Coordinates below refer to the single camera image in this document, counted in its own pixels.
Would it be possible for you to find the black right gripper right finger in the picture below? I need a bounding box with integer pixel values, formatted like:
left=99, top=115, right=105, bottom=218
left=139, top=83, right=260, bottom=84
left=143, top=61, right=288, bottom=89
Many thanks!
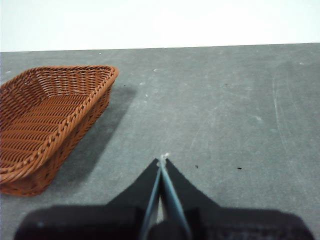
left=161, top=159, right=315, bottom=240

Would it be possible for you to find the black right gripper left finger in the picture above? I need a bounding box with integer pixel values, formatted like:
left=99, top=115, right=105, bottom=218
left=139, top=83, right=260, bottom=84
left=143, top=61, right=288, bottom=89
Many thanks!
left=14, top=157, right=162, bottom=240

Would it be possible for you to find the brown woven wicker basket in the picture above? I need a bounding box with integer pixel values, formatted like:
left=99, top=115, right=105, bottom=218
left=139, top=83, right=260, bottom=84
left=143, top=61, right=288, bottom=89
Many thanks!
left=0, top=64, right=120, bottom=197

